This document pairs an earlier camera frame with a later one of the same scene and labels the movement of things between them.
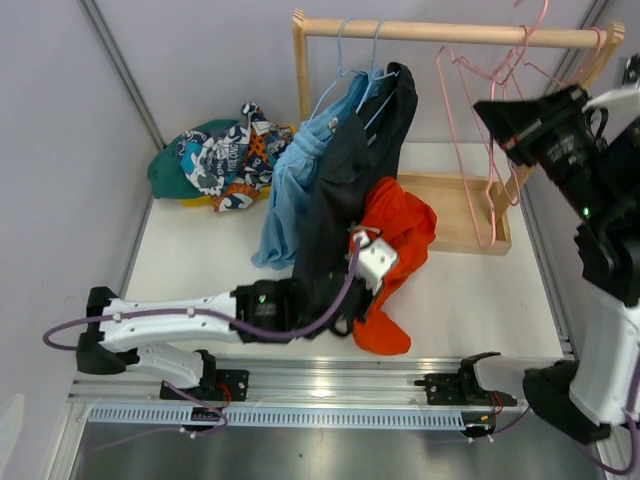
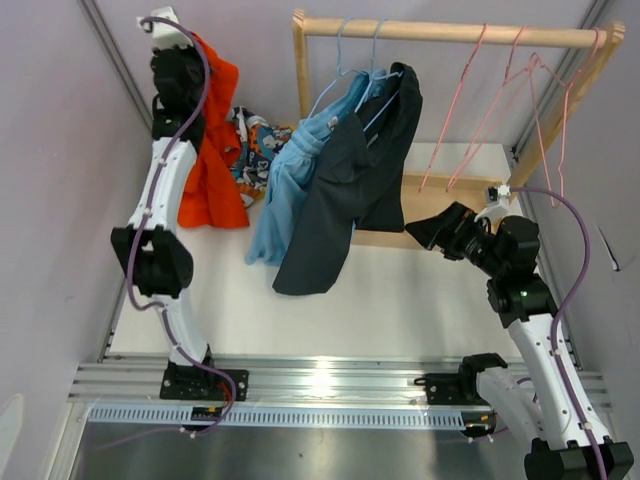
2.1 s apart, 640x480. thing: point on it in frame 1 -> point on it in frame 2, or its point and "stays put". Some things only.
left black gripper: x=366 y=295 -> x=192 y=53
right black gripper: x=536 y=116 -> x=446 y=230
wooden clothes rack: x=474 y=212 stays put
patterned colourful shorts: x=231 y=165 stays put
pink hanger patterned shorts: x=491 y=153 -> x=486 y=107
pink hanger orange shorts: x=443 y=49 -> x=451 y=104
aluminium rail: x=314 y=381 stays put
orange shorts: x=408 y=225 -> x=213 y=196
